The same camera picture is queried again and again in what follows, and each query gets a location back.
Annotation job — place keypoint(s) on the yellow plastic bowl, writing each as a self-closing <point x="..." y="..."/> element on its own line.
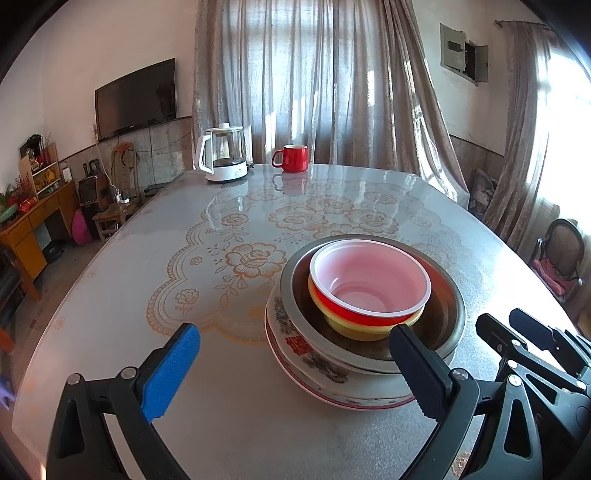
<point x="355" y="330"/>

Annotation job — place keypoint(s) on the red plastic bowl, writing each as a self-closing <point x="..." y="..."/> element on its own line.
<point x="369" y="282"/>

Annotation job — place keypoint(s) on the black wall television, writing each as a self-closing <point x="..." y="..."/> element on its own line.
<point x="137" y="100"/>

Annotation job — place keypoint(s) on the small wooden stool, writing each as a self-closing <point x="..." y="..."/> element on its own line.
<point x="113" y="217"/>

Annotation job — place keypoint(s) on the stainless steel basin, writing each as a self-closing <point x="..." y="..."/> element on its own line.
<point x="440" y="326"/>

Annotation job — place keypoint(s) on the grey wall electrical box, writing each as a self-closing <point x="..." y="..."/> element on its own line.
<point x="463" y="57"/>

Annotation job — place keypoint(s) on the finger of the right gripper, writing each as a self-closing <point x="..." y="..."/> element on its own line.
<point x="571" y="351"/>

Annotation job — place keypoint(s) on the wooden chair by wall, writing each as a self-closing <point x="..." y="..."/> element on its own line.
<point x="123" y="170"/>

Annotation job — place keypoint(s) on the glass electric kettle white base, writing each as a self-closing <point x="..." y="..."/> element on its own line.
<point x="222" y="153"/>

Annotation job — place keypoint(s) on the dark wooden chair right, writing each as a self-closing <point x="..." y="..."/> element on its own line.
<point x="563" y="245"/>

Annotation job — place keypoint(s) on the pink round object on floor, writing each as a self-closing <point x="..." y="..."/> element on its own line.
<point x="79" y="229"/>

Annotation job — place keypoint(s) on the pink cloth on chair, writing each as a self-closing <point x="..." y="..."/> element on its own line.
<point x="554" y="281"/>

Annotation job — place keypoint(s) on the orange wooden cabinet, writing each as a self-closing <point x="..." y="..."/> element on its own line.
<point x="19" y="244"/>

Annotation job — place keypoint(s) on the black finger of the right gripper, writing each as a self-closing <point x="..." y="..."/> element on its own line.
<point x="537" y="369"/>

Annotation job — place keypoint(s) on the lace floral table cover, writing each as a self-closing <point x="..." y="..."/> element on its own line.
<point x="221" y="278"/>

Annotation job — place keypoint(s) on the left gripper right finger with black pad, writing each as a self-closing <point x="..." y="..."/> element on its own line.
<point x="447" y="398"/>

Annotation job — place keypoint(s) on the grey curtain right window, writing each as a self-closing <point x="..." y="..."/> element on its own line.
<point x="528" y="131"/>

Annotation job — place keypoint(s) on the grey sheer curtain centre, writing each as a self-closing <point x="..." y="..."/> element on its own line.
<point x="348" y="79"/>

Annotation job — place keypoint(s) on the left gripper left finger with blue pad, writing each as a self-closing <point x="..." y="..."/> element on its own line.
<point x="81" y="445"/>

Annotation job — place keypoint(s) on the white power strip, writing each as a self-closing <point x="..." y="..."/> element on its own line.
<point x="122" y="199"/>

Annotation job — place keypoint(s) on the white floral enamel plate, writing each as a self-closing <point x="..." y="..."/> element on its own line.
<point x="322" y="378"/>

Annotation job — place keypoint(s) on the red ceramic mug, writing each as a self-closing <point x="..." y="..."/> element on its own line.
<point x="291" y="158"/>

